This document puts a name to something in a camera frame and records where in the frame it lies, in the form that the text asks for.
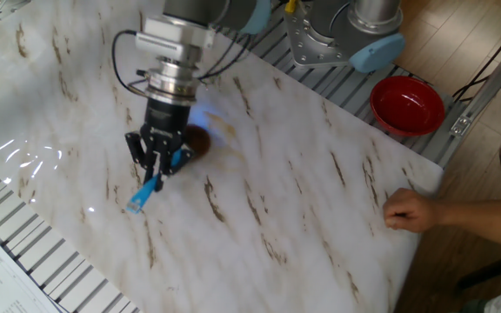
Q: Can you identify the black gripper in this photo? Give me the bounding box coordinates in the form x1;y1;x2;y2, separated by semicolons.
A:
124;98;195;191

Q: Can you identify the blue handled brown brush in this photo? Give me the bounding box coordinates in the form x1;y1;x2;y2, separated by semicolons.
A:
125;123;212;215

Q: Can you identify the red bowl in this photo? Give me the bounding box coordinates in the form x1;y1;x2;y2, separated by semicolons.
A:
370;76;446;137

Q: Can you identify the person right forearm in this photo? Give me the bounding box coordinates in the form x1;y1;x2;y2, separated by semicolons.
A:
435;198;501;250

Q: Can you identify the person right hand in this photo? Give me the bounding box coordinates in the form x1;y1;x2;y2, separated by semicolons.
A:
383;187;441;234

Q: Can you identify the orange sauce stain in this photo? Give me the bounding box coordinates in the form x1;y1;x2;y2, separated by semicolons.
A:
204;110;239;139

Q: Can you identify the white marble pattern sheet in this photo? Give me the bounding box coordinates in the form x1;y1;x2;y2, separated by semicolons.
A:
0;0;445;313

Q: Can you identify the black chair base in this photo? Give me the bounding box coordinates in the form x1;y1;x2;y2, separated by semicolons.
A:
455;248;501;291

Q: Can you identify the black camera cable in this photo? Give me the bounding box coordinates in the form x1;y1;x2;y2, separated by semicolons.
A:
110;29;152;100

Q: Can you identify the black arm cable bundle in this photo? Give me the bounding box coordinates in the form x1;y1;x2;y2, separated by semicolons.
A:
196;32;257;83

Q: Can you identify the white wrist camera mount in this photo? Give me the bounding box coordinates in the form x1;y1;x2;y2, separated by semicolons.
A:
135;15;217;67

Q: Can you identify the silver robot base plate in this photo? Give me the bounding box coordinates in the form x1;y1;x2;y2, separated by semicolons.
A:
284;2;357;69

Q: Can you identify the black floor cable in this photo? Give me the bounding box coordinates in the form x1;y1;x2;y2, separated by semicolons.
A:
452;12;501;103

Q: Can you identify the aluminium frame beam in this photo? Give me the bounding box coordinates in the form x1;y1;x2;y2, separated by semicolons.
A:
448;25;501;138

